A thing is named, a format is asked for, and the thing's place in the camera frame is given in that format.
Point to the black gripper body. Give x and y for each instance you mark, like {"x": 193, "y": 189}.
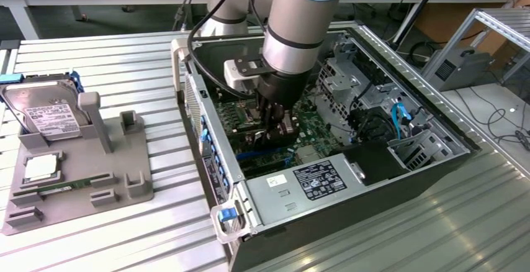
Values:
{"x": 283, "y": 90}

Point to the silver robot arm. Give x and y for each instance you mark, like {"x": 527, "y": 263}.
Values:
{"x": 297, "y": 20}

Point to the green motherboard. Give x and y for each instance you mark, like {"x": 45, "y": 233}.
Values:
{"x": 313, "y": 120}

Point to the silver chipset heatsink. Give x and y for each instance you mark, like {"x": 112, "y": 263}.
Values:
{"x": 308, "y": 154}

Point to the blue expansion slot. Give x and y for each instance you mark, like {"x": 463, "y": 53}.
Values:
{"x": 252, "y": 155}

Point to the metal disk bay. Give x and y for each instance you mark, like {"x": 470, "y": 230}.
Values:
{"x": 347, "y": 88}

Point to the grey power supply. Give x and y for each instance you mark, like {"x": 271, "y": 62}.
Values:
{"x": 289, "y": 191}

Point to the black and silver PC case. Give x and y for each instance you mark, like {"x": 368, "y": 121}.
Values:
{"x": 372, "y": 210}

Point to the black tripod pole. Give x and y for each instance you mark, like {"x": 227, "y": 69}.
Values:
{"x": 418, "y": 8}

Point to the grey plastic parts rack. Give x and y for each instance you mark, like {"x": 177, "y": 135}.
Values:
{"x": 102, "y": 166}

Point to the green RAM stick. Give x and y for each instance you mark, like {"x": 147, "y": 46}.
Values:
{"x": 69, "y": 187}

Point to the hard disk with blue caddy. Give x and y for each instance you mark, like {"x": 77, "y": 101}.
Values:
{"x": 45, "y": 107}

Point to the silver CPU chip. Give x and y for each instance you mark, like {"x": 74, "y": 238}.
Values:
{"x": 40, "y": 168}

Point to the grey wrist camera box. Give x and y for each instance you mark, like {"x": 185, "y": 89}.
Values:
{"x": 237, "y": 79}

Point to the aluminium profile frame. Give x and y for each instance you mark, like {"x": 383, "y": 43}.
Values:
{"x": 488, "y": 17}

